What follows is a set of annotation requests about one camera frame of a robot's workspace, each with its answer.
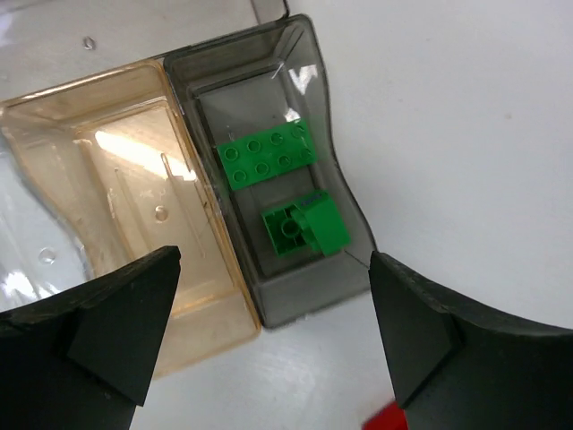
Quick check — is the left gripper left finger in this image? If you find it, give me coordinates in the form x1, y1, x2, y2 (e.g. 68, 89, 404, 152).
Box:
1, 245, 181, 429

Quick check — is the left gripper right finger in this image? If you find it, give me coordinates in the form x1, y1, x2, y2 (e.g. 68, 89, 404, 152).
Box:
369, 252, 572, 429

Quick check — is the red rectangular lego brick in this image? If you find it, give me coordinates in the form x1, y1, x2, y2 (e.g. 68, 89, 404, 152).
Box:
362, 401, 408, 430

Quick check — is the green long lego brick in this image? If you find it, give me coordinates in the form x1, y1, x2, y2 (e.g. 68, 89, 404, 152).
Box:
261, 189, 351, 257

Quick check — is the green lego brick with studs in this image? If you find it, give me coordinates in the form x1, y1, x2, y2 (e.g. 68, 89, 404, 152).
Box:
217, 119, 317, 191

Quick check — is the orange plastic bin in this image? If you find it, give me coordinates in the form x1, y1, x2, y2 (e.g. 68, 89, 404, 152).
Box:
1, 60, 261, 377

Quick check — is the grey smoked plastic bin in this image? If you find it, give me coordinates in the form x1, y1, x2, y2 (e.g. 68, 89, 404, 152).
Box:
164, 14, 375, 329

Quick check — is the clear plastic bin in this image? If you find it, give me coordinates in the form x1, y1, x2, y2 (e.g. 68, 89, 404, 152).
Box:
1, 1, 287, 310

